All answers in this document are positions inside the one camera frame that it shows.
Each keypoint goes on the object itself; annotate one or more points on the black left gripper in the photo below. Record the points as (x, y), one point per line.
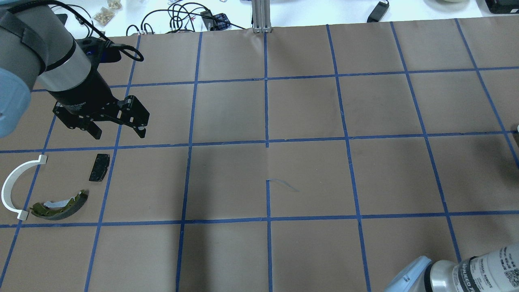
(84, 92)

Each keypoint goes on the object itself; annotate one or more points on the dark grey brake pad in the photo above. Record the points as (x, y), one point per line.
(100, 167)

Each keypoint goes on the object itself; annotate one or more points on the aluminium frame post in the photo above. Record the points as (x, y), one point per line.
(261, 22)

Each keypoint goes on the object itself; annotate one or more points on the white curved plastic bracket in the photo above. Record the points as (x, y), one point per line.
(7, 187)

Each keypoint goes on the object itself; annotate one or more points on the black power adapter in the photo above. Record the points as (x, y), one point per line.
(378, 11)

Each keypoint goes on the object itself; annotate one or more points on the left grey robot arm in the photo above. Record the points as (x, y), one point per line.
(37, 48)

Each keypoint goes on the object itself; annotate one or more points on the bag of small parts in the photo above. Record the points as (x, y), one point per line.
(107, 12)

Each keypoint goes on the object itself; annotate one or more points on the olive green brake shoe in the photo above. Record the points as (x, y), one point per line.
(60, 210)

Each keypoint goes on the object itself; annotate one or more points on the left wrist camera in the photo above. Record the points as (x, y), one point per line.
(98, 51)

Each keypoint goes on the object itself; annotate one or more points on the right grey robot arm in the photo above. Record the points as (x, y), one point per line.
(497, 271)

